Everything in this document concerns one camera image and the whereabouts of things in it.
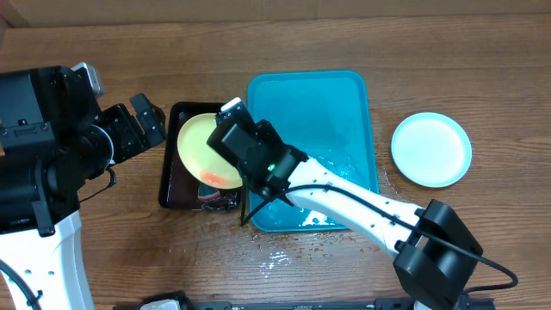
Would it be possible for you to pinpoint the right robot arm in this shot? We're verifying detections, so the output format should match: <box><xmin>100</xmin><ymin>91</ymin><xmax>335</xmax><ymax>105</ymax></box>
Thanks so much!
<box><xmin>207</xmin><ymin>120</ymin><xmax>483</xmax><ymax>309</ymax></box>

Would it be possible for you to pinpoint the teal plastic tray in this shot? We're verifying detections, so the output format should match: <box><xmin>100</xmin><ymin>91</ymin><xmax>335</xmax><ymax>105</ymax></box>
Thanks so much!
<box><xmin>246</xmin><ymin>70</ymin><xmax>381</xmax><ymax>233</ymax></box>

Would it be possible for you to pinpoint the light blue plate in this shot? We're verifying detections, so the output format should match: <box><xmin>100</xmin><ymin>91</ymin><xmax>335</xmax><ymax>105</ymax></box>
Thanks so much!
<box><xmin>390</xmin><ymin>112</ymin><xmax>473</xmax><ymax>188</ymax></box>

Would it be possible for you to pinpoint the black rectangular tray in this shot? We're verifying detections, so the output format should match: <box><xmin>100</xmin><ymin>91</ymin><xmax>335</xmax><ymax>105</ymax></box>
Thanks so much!
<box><xmin>158</xmin><ymin>102</ymin><xmax>242</xmax><ymax>211</ymax></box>

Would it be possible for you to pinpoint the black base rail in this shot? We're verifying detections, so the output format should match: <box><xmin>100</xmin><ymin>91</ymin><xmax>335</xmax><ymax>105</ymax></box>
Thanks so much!
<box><xmin>112</xmin><ymin>291</ymin><xmax>496</xmax><ymax>310</ymax></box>

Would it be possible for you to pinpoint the orange and green sponge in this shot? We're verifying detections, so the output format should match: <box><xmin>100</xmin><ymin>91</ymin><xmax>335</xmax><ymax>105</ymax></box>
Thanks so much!
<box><xmin>197</xmin><ymin>183</ymin><xmax>220</xmax><ymax>202</ymax></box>

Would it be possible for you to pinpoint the yellow plate top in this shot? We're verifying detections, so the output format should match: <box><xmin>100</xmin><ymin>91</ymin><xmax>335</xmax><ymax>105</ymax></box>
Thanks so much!
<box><xmin>176</xmin><ymin>113</ymin><xmax>243</xmax><ymax>189</ymax></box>

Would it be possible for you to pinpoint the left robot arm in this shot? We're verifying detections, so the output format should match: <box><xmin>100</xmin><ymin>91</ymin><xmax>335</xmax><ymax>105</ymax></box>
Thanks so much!
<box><xmin>1</xmin><ymin>63</ymin><xmax>166</xmax><ymax>309</ymax></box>

